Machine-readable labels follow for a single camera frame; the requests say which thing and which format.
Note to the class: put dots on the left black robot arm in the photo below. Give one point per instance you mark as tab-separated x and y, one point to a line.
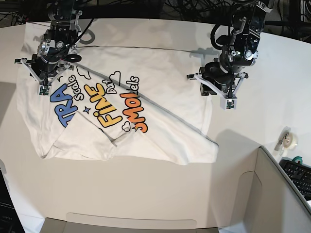
239	49

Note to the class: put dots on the white t-shirt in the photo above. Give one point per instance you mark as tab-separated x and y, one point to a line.
121	101

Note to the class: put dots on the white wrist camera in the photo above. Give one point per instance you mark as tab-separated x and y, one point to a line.
44	90
227	104

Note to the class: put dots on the black computer keyboard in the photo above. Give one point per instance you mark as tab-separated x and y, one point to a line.
300	175

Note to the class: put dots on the white tape dispenser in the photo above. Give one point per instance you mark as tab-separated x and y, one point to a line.
287	141

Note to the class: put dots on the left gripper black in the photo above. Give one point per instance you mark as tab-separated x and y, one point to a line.
216	82

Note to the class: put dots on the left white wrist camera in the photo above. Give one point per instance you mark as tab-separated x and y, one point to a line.
227	104

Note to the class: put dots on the green tape roll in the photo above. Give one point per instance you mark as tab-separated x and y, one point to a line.
298	159

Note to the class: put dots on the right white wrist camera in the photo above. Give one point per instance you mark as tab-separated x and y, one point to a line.
44	90

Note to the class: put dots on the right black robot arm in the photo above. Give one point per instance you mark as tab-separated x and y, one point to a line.
53	53

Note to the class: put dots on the beige cardboard side panel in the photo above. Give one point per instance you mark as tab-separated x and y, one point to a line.
267	201

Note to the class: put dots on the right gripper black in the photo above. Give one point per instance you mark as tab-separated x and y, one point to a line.
43	71

